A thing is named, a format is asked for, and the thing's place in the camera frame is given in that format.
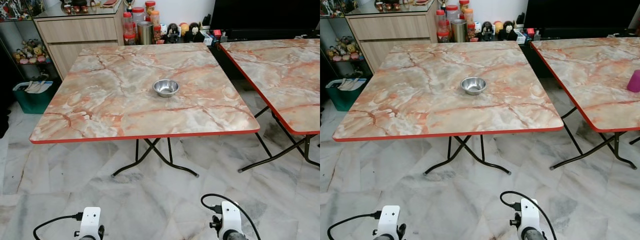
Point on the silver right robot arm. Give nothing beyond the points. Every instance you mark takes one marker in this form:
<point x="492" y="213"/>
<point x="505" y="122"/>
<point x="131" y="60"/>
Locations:
<point x="533" y="235"/>
<point x="234" y="235"/>

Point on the marble pattern folding table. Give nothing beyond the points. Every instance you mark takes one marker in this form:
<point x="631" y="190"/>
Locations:
<point x="285" y="75"/>
<point x="430" y="97"/>
<point x="125" y="100"/>
<point x="590" y="75"/>

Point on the steel bowl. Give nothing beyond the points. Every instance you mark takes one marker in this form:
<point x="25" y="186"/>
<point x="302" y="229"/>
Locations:
<point x="166" y="89"/>
<point x="473" y="87"/>

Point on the green storage bin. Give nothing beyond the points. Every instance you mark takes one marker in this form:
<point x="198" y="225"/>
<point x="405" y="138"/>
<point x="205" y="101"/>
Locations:
<point x="342" y="100"/>
<point x="30" y="102"/>

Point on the pink plastic cup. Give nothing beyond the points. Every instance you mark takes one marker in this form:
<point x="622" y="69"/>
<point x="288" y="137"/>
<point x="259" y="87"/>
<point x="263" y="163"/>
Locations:
<point x="634" y="81"/>

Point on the plush toy group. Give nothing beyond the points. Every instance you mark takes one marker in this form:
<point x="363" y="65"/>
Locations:
<point x="345" y="50"/>
<point x="31" y="53"/>

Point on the dark brown figurine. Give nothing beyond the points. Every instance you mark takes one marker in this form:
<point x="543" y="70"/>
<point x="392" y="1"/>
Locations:
<point x="508" y="30"/>
<point x="194" y="31"/>

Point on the black white figurine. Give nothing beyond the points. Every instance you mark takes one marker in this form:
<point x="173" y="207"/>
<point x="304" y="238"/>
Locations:
<point x="487" y="31"/>
<point x="173" y="33"/>

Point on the small red lid jar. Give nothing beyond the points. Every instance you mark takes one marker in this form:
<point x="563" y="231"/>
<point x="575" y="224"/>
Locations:
<point x="157" y="34"/>
<point x="471" y="32"/>

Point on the yellow figurine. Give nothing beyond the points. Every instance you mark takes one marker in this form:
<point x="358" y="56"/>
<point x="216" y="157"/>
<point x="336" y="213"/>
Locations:
<point x="184" y="29"/>
<point x="498" y="27"/>

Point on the steel canister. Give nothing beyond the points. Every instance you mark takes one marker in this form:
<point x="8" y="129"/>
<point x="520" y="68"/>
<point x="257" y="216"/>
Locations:
<point x="145" y="33"/>
<point x="459" y="31"/>

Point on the light wooden drawer cabinet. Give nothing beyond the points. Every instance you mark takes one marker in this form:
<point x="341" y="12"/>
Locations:
<point x="390" y="30"/>
<point x="75" y="32"/>

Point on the tall red lid snack jar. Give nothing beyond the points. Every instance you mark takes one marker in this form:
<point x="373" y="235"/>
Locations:
<point x="129" y="30"/>
<point x="442" y="28"/>

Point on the black television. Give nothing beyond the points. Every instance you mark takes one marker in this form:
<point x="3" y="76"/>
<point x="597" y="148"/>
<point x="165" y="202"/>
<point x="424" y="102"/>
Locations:
<point x="580" y="13"/>
<point x="265" y="14"/>

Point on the glass display shelf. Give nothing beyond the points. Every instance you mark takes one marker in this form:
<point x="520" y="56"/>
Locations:
<point x="20" y="30"/>
<point x="332" y="27"/>

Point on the clear red lid jar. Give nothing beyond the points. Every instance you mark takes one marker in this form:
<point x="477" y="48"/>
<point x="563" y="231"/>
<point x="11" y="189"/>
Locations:
<point x="452" y="13"/>
<point x="138" y="15"/>

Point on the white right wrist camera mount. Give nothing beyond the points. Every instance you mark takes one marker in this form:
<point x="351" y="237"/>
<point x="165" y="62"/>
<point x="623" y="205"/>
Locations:
<point x="231" y="217"/>
<point x="530" y="215"/>

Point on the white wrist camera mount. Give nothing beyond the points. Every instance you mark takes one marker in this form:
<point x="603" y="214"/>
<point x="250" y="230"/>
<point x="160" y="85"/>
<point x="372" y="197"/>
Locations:
<point x="231" y="217"/>
<point x="388" y="221"/>
<point x="90" y="222"/>
<point x="530" y="215"/>

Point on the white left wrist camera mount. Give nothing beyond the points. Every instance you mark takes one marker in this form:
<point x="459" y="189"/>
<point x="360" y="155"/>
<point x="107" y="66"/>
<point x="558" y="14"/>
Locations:
<point x="90" y="222"/>
<point x="388" y="221"/>

